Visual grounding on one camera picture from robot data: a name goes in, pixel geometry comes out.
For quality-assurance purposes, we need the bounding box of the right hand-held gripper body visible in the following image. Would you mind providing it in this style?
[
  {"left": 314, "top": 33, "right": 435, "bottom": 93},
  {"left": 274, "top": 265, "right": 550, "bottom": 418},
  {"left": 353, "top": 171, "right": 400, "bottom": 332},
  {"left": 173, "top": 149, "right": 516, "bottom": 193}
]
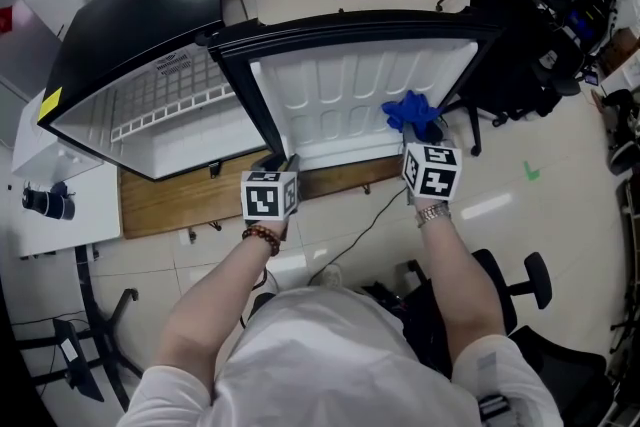
[{"left": 401, "top": 128, "right": 464, "bottom": 207}]

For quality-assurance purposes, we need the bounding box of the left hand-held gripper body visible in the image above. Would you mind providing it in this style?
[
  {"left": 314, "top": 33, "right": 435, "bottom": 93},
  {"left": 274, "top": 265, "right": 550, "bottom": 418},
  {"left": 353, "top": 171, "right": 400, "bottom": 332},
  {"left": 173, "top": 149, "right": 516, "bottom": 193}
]
[{"left": 240, "top": 167, "right": 300, "bottom": 222}]

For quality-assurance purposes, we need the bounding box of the blue cleaning cloth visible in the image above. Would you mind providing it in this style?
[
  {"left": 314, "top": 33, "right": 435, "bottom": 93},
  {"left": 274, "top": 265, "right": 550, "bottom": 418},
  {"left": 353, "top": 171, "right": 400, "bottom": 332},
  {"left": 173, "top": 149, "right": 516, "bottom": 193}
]
[{"left": 381, "top": 89, "right": 444, "bottom": 141}]

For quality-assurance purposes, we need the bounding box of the white fridge door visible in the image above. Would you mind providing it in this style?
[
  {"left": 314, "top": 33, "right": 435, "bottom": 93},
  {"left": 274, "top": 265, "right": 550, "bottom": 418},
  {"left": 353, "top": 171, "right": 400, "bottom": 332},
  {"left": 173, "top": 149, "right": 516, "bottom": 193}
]
[{"left": 207, "top": 9, "right": 501, "bottom": 171}]

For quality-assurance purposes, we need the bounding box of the black mini fridge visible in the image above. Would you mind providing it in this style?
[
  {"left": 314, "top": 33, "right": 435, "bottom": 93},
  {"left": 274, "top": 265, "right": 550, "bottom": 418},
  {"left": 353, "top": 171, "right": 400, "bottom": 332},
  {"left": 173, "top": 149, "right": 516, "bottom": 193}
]
[{"left": 37, "top": 0, "right": 501, "bottom": 181}]

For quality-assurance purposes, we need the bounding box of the person's left forearm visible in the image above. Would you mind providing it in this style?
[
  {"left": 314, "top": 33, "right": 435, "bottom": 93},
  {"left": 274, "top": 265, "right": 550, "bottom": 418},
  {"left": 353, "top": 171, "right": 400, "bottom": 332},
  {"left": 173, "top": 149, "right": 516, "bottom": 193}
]
[{"left": 154, "top": 219, "right": 289, "bottom": 391}]

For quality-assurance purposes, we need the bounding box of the silver wristwatch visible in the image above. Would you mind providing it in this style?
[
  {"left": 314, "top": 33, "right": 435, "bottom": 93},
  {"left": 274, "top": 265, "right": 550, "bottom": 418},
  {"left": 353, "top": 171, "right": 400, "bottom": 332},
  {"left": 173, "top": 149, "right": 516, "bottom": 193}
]
[{"left": 415, "top": 202, "right": 452, "bottom": 229}]

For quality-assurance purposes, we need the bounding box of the person's white shoe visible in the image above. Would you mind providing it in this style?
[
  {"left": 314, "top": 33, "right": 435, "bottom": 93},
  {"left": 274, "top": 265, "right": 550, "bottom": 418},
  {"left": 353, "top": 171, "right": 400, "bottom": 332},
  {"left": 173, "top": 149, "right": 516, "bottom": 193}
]
[{"left": 322, "top": 263, "right": 344, "bottom": 289}]

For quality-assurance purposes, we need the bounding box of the black high-back chair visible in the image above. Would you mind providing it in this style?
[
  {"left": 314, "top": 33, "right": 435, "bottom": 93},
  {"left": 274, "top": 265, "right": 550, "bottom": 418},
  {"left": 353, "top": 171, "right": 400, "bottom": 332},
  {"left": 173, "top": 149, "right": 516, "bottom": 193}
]
[{"left": 439, "top": 0, "right": 584, "bottom": 156}]

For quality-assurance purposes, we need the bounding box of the white plastic grid shelf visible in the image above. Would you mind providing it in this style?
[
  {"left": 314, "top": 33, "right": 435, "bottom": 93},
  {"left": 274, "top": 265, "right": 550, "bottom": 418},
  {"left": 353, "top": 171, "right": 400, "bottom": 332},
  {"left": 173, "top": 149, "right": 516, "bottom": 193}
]
[{"left": 109, "top": 47, "right": 236, "bottom": 144}]

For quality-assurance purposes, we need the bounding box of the black waist pack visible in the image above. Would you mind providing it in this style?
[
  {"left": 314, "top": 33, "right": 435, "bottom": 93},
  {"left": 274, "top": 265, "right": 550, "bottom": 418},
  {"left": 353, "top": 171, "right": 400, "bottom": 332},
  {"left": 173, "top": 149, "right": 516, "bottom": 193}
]
[{"left": 362, "top": 282, "right": 451, "bottom": 376}]

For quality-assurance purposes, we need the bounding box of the person's white shirt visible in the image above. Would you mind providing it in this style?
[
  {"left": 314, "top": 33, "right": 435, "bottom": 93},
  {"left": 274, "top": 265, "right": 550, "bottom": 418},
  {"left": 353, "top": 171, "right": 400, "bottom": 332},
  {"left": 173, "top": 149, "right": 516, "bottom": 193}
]
[{"left": 117, "top": 287, "right": 564, "bottom": 427}]

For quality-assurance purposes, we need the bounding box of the yellow warning sticker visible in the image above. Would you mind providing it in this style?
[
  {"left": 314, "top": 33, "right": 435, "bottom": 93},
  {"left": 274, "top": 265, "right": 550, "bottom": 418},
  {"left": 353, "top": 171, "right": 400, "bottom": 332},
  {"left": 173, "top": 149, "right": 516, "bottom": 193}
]
[{"left": 37, "top": 86, "right": 64, "bottom": 122}]

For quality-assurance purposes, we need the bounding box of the white microwave oven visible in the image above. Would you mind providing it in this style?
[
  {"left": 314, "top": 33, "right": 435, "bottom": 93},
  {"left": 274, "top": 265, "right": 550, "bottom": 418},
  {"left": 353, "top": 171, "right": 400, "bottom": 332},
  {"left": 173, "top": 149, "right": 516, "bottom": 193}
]
[{"left": 10, "top": 89, "right": 104, "bottom": 179}]

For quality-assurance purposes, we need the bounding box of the black swivel chair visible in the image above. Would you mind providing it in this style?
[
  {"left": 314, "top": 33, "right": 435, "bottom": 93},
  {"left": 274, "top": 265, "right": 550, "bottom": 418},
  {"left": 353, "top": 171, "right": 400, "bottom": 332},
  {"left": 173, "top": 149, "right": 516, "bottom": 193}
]
[{"left": 472, "top": 249, "right": 614, "bottom": 427}]

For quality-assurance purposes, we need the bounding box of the black power adapter box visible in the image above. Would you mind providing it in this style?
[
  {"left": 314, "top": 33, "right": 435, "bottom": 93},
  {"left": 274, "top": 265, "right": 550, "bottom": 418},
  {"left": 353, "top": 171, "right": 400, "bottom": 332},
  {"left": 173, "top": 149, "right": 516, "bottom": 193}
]
[{"left": 52, "top": 318, "right": 105, "bottom": 404}]

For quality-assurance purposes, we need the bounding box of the silver tall fridge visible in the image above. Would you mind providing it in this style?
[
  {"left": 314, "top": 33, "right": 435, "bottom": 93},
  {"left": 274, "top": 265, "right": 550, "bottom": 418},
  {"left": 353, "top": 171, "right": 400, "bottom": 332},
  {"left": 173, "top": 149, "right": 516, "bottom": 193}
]
[{"left": 0, "top": 0, "right": 62, "bottom": 101}]

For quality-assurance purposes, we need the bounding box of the brown bead bracelet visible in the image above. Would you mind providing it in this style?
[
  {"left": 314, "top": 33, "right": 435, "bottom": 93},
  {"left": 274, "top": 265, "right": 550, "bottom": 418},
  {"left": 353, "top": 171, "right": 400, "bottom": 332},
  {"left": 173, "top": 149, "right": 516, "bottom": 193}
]
[{"left": 241, "top": 224, "right": 282, "bottom": 257}]

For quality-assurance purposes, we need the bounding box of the black floor cable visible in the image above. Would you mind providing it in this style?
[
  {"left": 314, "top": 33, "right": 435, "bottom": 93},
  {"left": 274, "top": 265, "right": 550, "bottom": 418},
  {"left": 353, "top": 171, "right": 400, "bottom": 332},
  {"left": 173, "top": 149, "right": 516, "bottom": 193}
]
[{"left": 307, "top": 187, "right": 409, "bottom": 286}]

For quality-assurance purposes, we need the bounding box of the black desk frame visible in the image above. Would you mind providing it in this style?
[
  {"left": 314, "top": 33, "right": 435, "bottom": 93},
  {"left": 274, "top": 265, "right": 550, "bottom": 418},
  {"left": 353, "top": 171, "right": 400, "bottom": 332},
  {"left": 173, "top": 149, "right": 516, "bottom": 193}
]
[{"left": 9, "top": 244, "right": 144, "bottom": 411}]

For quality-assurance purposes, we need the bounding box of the black camera lens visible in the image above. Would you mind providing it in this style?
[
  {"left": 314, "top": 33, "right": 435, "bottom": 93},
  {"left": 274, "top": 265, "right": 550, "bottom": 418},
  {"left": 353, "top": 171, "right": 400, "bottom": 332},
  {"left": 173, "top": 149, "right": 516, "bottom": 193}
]
[{"left": 22, "top": 182, "right": 76, "bottom": 221}]

